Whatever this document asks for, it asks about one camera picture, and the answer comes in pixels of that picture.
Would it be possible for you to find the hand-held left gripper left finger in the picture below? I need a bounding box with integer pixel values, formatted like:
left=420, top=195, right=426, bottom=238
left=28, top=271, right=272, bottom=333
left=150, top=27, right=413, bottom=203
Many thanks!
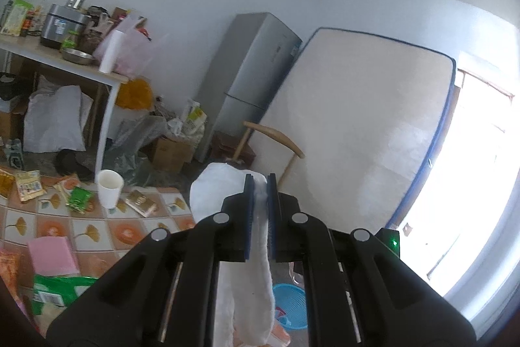
left=46, top=173, right=256, bottom=347

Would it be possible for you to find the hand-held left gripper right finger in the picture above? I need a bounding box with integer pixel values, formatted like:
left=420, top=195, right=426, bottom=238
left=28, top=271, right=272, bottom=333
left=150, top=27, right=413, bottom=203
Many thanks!
left=266, top=173, right=476, bottom=347

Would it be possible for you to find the white fluffy towel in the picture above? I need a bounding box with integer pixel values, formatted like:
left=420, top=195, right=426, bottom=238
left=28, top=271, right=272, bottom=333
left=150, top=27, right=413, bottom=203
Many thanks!
left=189, top=163, right=277, bottom=347

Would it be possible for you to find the blue plastic basket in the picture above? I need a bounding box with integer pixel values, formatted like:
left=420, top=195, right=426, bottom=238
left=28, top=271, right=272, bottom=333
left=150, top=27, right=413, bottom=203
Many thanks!
left=271, top=282, right=310, bottom=332

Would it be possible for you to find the green snack bag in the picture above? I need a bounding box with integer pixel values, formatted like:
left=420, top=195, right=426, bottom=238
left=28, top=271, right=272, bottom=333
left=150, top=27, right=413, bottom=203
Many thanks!
left=32, top=274, right=98, bottom=332

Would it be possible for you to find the dark wooden stool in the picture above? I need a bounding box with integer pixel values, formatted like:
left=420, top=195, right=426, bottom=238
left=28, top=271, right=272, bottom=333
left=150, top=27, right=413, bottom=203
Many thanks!
left=211, top=130, right=257, bottom=169

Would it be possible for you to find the wooden chair black seat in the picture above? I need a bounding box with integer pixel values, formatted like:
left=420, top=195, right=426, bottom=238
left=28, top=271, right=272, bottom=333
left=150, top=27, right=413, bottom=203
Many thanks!
left=233, top=121, right=306, bottom=186

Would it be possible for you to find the cardboard box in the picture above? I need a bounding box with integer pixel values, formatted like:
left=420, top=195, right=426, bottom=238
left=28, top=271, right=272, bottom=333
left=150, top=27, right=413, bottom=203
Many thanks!
left=152, top=136, right=196, bottom=174

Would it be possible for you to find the small brown packet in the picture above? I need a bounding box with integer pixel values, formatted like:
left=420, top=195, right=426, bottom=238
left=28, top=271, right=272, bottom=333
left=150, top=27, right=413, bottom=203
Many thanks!
left=124, top=190, right=158, bottom=218

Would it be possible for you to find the white green plastic bag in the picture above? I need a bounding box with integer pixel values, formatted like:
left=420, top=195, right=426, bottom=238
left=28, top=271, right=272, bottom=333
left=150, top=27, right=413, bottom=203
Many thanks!
left=168, top=99, right=207, bottom=137

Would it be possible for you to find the blue edged mattress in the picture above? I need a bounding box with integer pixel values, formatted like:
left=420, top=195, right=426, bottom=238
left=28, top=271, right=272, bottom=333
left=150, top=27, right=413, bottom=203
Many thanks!
left=259, top=27, right=458, bottom=271

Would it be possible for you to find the tile patterned tablecloth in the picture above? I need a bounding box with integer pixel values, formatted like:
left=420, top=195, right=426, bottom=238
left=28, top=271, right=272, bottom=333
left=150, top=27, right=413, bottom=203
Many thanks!
left=0, top=166, right=200, bottom=332

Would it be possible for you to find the crumpled clear plastic sheet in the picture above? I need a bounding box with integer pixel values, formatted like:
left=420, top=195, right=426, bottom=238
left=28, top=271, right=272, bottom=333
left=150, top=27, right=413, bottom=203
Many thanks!
left=105, top=115, right=167, bottom=185

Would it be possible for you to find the silver refrigerator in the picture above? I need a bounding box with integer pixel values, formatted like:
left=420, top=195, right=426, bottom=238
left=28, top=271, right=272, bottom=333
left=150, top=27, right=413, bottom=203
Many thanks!
left=194, top=11, right=304, bottom=166

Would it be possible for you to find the white paper cup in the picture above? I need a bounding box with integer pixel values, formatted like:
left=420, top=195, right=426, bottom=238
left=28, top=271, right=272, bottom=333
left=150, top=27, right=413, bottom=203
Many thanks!
left=96, top=169, right=125, bottom=210

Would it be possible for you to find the yellow plastic bag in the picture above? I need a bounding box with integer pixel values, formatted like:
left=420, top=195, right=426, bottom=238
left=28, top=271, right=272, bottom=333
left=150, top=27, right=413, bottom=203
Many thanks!
left=117, top=77, right=154, bottom=111

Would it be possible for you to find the small green packet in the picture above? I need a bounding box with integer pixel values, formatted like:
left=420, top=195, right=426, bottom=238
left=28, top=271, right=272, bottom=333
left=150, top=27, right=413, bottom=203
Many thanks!
left=64, top=186, right=94, bottom=215

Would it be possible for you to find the black floor item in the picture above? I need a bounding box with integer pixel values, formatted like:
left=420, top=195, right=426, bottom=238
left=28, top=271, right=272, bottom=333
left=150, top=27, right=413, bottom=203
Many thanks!
left=56, top=148, right=97, bottom=181

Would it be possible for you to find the pink sponge cloth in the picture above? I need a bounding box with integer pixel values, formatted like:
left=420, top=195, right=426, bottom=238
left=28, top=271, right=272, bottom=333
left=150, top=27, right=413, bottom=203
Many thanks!
left=27, top=236, right=80, bottom=277

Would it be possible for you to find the pink plastic bag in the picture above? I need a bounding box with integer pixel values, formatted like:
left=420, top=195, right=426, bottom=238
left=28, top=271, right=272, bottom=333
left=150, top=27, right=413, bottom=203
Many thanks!
left=93, top=14, right=153, bottom=75

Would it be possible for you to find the paper towel roll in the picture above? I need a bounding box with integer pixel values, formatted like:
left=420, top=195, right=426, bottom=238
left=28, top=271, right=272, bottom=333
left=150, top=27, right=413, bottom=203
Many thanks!
left=98, top=29, right=129, bottom=73

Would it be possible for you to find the white sack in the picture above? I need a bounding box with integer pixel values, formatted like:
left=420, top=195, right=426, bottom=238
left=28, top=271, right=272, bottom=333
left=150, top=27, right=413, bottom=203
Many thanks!
left=23, top=84, right=94, bottom=153

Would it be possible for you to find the yellow snack packet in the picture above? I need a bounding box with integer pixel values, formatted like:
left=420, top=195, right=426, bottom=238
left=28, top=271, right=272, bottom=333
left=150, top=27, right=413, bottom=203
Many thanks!
left=15, top=170, right=46, bottom=202

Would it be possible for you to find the metal bowl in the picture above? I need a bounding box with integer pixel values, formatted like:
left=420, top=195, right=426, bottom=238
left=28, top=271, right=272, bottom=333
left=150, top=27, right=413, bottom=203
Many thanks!
left=60, top=47, right=97, bottom=66

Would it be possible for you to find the orange snack bag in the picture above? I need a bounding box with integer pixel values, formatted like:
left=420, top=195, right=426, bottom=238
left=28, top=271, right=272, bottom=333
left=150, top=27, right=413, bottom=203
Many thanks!
left=0, top=249, right=21, bottom=303

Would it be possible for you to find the white side table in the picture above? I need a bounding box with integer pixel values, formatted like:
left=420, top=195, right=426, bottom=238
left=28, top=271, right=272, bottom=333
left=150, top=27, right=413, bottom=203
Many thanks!
left=0, top=33, right=131, bottom=174

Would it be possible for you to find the silver rice cooker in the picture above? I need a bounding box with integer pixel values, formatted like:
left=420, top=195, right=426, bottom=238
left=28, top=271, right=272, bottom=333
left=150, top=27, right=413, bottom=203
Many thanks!
left=39, top=3, right=92, bottom=50

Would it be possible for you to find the black bag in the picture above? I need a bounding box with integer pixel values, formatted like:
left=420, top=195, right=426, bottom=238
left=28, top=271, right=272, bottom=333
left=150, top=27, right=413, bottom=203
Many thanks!
left=0, top=72, right=25, bottom=102

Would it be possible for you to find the clear bottle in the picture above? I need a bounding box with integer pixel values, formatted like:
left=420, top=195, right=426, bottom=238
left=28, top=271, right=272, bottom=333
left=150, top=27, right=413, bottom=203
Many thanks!
left=36, top=0, right=49, bottom=33

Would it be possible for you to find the dark sauce bottle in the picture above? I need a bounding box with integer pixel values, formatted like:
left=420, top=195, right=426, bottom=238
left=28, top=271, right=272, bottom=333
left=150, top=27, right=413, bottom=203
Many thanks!
left=20, top=11, right=35, bottom=38

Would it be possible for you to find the green food packet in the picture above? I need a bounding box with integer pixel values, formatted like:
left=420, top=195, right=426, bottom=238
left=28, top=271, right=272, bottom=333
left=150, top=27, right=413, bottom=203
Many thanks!
left=0, top=0, right=33, bottom=36

